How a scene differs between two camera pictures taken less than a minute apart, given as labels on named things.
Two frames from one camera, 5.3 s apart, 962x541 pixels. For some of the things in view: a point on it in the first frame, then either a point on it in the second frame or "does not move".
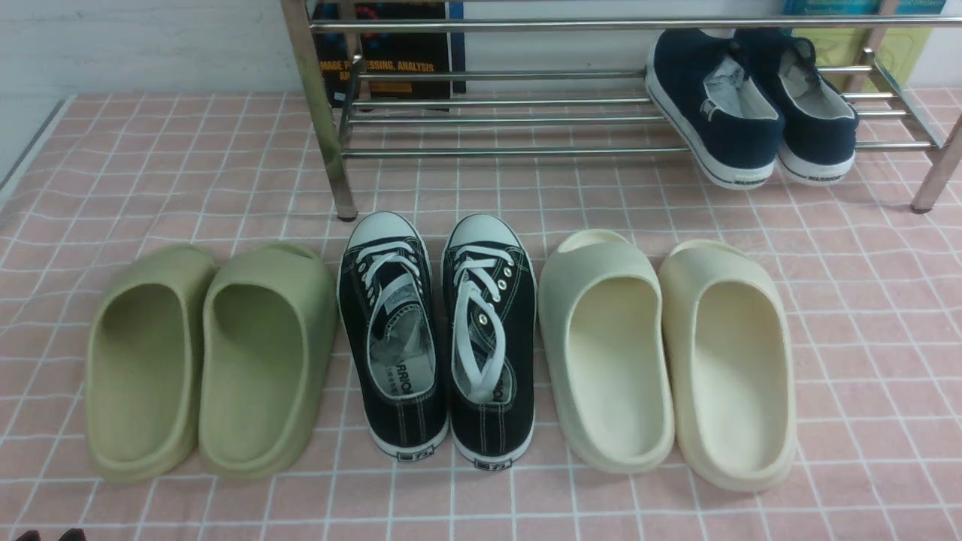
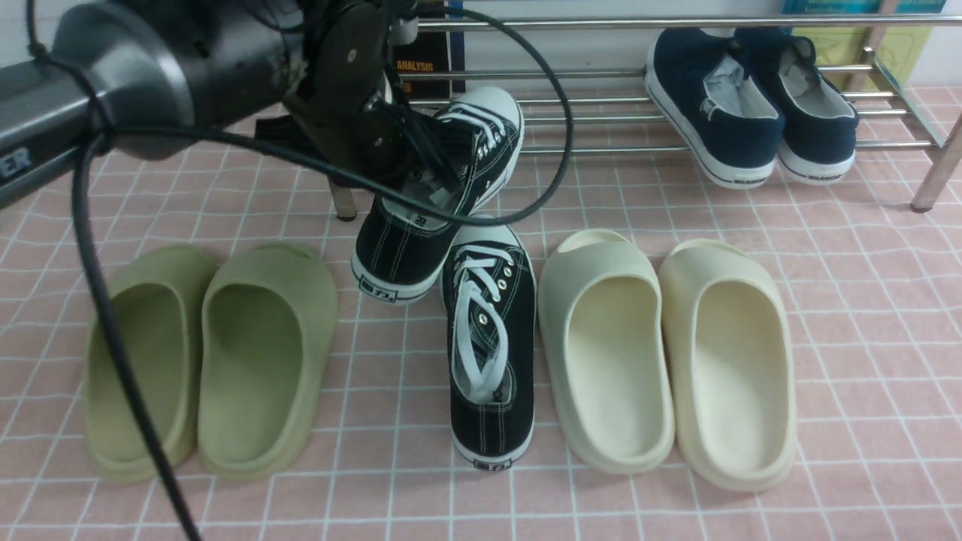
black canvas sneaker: [392, 333] -> [403, 252]
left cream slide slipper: [603, 317] does not move
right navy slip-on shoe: [819, 141] does not move
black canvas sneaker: [490, 320] does not move
